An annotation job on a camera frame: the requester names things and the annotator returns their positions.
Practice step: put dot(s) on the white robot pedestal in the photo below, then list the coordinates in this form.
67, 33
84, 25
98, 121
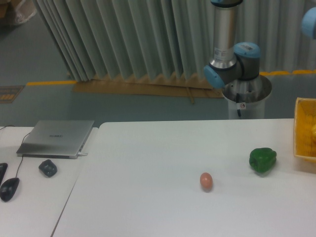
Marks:
246, 99

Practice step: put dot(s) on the black earbud case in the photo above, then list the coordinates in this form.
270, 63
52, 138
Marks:
48, 168

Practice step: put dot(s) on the green bell pepper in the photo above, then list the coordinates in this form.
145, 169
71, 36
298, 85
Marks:
262, 159

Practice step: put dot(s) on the yellow woven basket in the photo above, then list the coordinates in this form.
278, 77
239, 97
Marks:
304, 134

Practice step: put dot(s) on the brown egg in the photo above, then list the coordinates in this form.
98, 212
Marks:
206, 181

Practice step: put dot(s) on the grey pleated curtain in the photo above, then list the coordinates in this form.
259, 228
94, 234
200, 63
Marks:
170, 40

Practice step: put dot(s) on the clear plastic bag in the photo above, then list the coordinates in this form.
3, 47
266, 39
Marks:
24, 10

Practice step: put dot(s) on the silver laptop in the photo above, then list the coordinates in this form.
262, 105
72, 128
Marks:
56, 139

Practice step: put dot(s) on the brown cardboard sheet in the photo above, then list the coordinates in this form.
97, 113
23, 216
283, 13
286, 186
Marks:
192, 88

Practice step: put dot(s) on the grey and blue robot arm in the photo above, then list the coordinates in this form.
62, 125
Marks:
227, 49

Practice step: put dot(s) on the black keyboard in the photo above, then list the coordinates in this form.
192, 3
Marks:
3, 168

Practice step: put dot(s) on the black computer mouse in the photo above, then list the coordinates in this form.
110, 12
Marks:
8, 189

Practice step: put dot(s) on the white usb plug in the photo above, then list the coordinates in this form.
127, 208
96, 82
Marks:
80, 154

